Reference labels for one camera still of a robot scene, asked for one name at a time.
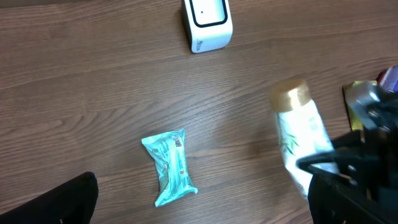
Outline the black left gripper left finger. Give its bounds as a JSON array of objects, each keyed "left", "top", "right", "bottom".
[{"left": 1, "top": 172, "right": 99, "bottom": 224}]

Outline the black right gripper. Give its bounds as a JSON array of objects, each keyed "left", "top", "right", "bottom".
[{"left": 297, "top": 90, "right": 397, "bottom": 200}]

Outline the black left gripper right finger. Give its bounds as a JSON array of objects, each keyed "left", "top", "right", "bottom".
[{"left": 308, "top": 174, "right": 397, "bottom": 224}]

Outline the green juice carton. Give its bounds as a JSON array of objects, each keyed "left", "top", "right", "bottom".
[{"left": 343, "top": 80, "right": 380, "bottom": 131}]

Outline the white tube gold cap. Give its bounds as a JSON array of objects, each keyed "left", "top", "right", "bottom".
[{"left": 269, "top": 80, "right": 335, "bottom": 198}]

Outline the purple pad package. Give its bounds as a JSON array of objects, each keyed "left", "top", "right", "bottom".
[{"left": 377, "top": 65, "right": 398, "bottom": 93}]

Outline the teal snack packet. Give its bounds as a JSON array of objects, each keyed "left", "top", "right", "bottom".
[{"left": 141, "top": 129, "right": 198, "bottom": 207}]

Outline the white barcode scanner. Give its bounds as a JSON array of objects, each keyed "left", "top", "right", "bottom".
[{"left": 181, "top": 0, "right": 233, "bottom": 54}]

